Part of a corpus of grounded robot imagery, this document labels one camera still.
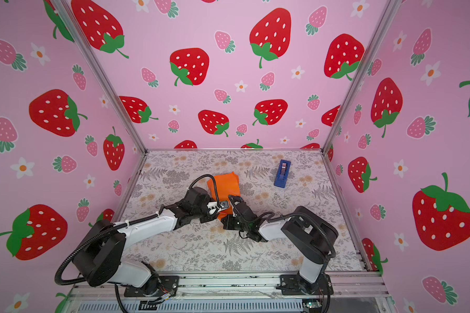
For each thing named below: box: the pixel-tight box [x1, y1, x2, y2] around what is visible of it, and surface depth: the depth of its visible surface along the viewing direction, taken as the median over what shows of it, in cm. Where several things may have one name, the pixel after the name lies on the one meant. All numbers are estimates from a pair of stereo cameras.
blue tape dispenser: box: [273, 159, 292, 189], surface depth 106 cm
